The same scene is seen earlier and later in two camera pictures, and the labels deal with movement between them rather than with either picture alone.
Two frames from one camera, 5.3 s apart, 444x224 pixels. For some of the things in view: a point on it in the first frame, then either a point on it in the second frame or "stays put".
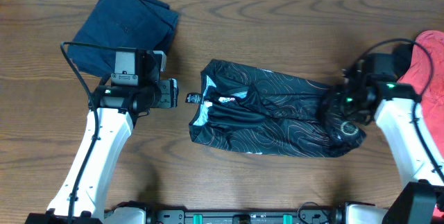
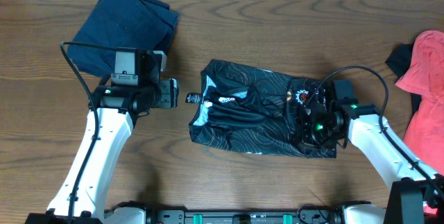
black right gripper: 359,119 → 305,124
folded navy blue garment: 123,18 stays put
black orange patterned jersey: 248,107 stays put
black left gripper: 168,97 stays put
